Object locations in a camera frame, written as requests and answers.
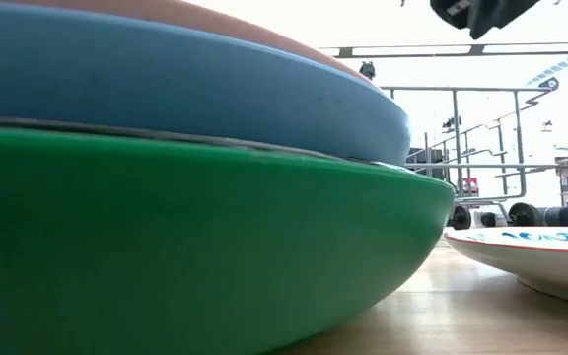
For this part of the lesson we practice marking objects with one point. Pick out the green plate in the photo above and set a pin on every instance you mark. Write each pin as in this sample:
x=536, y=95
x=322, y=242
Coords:
x=165, y=246

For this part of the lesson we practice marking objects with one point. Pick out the pink plate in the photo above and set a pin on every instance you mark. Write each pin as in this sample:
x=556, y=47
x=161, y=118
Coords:
x=190, y=12

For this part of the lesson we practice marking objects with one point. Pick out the blue dashed ceiling strip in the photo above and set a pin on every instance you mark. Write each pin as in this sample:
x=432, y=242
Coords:
x=560, y=67

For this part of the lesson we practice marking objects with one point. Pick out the red box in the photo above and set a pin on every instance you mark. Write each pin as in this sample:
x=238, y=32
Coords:
x=470, y=186

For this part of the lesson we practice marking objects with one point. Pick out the blue plate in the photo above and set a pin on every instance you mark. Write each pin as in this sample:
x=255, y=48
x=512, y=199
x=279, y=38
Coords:
x=165, y=84

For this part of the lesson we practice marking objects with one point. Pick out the black cylindrical tool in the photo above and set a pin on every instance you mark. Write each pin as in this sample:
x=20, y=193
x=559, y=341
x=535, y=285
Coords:
x=565, y=217

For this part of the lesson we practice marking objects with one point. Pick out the round dark ceiling lamp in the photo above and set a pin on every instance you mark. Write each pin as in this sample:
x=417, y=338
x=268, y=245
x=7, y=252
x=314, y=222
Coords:
x=549, y=84

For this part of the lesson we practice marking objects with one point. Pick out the dark hanging camera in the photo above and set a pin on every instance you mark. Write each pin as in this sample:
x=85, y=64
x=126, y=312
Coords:
x=367, y=69

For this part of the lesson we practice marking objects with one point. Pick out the small ceiling fixture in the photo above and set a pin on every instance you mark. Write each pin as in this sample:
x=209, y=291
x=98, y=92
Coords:
x=547, y=126

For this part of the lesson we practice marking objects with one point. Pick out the white plate red rim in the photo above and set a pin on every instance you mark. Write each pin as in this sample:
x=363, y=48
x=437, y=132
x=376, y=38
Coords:
x=550, y=266

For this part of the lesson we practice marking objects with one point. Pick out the dark ceiling rail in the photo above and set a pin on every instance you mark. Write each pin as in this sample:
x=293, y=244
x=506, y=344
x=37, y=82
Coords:
x=345, y=52

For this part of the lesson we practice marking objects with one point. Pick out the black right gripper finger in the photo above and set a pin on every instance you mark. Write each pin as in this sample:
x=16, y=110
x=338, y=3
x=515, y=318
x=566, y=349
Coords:
x=449, y=7
x=501, y=15

